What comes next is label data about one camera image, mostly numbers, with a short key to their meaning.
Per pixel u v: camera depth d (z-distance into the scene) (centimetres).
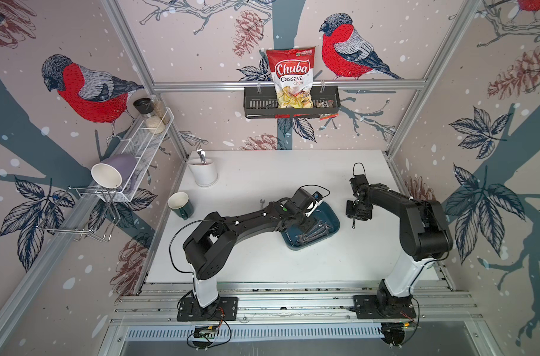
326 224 93
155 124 83
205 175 103
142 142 83
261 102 95
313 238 89
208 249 46
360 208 78
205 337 71
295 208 68
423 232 50
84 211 58
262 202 103
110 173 61
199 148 107
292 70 80
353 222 95
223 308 73
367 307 73
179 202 95
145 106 78
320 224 94
